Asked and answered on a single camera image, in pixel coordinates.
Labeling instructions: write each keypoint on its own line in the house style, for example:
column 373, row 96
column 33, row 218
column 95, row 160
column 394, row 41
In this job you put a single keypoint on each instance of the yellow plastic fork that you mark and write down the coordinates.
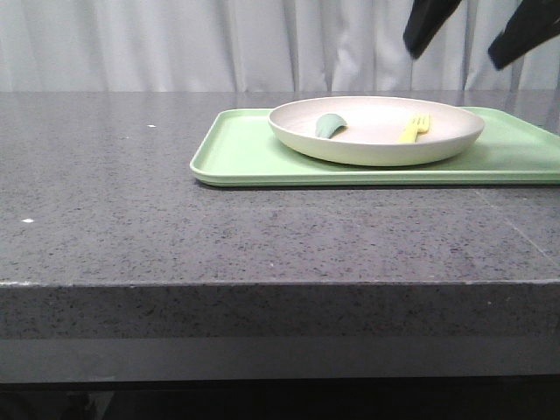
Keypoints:
column 417, row 125

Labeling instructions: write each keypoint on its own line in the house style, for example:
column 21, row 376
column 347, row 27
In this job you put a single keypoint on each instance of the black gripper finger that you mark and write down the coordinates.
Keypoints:
column 533, row 23
column 425, row 19

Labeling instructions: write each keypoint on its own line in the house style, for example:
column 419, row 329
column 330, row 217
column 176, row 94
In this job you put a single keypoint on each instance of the white round plate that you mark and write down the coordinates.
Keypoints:
column 374, row 124

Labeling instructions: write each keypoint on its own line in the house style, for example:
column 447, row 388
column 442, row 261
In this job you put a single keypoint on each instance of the green plastic spoon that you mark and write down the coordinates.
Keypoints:
column 328, row 124

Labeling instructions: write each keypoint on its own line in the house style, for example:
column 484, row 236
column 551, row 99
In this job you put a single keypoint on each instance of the grey pleated curtain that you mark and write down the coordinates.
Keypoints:
column 255, row 46

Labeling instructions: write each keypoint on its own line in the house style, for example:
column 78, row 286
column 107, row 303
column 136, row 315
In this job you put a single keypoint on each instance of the light green serving tray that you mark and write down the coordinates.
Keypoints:
column 240, row 150

